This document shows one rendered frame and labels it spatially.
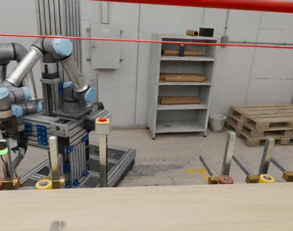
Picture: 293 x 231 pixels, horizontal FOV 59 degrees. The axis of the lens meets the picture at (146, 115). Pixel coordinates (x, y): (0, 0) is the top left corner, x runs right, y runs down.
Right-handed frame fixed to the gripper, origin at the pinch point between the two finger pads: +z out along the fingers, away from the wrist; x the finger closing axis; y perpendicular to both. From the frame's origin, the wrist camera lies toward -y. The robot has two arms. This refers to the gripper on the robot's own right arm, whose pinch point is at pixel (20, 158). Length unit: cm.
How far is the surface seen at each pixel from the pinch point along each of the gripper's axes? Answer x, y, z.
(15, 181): -7.5, -32.7, -4.6
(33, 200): -23, -54, -8
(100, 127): -54, -34, -38
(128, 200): -68, -57, -9
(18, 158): -0.8, -6.9, -3.7
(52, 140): -29, -33, -29
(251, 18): -281, 262, -99
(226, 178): -125, -42, -10
